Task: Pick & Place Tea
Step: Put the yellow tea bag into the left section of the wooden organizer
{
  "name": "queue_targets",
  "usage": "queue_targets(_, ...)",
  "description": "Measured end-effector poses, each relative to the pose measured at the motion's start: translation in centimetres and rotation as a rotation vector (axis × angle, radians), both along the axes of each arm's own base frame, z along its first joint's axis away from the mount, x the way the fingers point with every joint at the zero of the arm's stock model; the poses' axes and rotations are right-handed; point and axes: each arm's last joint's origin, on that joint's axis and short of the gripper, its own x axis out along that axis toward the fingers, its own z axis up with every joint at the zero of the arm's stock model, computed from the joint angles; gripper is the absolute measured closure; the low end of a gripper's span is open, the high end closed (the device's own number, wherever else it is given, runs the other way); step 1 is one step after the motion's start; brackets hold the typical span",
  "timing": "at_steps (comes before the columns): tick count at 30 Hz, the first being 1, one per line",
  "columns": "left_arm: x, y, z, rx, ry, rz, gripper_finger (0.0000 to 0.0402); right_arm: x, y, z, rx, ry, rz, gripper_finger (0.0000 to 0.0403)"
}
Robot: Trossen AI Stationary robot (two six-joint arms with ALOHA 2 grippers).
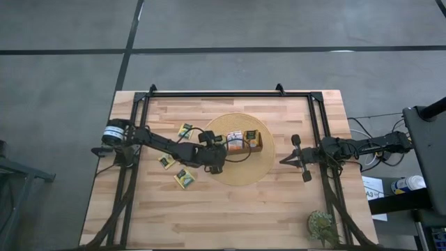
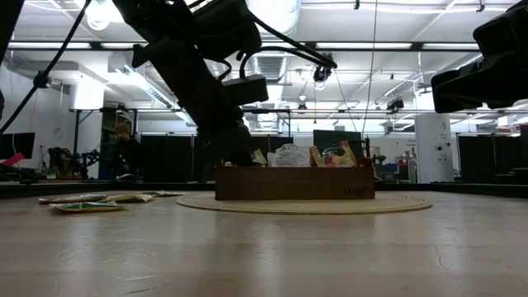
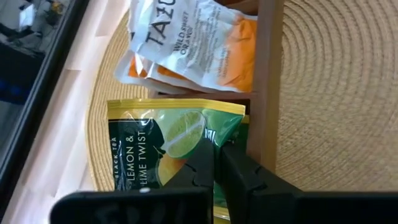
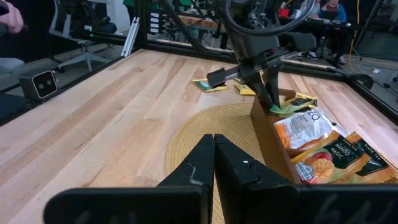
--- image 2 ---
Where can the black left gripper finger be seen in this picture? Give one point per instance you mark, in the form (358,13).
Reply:
(233,144)

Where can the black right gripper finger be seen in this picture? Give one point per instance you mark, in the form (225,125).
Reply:
(458,95)

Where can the white orange tea packet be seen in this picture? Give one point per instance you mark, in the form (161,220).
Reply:
(290,156)

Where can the brown wooden tea box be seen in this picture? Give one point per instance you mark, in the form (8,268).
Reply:
(288,185)

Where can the white LED light bar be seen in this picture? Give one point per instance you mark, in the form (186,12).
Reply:
(49,45)
(284,45)
(363,45)
(449,45)
(123,45)

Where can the white pillar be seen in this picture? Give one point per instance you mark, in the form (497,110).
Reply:
(433,144)

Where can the round woven placemat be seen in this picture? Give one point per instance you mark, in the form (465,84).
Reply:
(305,206)

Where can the person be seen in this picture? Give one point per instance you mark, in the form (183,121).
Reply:
(123,158)

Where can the white round ceiling column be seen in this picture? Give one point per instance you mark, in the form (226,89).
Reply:
(86,95)

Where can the black computer monitor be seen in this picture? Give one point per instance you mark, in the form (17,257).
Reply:
(22,144)
(336,136)

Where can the pink object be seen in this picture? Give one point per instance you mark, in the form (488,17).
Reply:
(12,160)

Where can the white rectangular ceiling duct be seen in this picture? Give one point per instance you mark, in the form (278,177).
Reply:
(136,80)

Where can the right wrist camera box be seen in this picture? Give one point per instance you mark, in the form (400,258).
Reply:
(503,33)

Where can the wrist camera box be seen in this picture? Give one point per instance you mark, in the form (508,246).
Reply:
(503,33)
(245,88)

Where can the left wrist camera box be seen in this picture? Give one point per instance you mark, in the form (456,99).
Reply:
(245,88)

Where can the black hanging ceiling camera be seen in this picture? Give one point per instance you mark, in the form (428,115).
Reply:
(396,104)
(41,84)
(321,73)

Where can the black partition wall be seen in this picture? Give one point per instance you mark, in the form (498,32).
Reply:
(165,156)
(478,156)

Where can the black background stand frame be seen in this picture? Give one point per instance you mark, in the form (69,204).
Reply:
(105,110)

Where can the round silver ceiling duct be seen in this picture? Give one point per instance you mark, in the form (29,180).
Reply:
(288,12)

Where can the black metal rig frame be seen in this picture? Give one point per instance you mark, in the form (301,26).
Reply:
(310,45)

